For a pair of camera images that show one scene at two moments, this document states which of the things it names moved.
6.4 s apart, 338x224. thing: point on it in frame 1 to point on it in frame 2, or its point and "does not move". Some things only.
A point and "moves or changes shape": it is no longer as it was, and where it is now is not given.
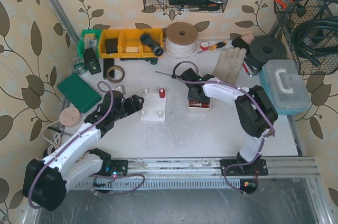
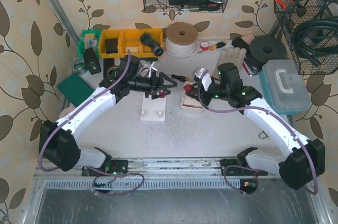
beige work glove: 228,64 does not move
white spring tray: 195,106 moves or changes shape
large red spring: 161,93 does not move
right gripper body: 197,95 does not move
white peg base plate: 153,106 does not move
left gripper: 128,104 to 156,85
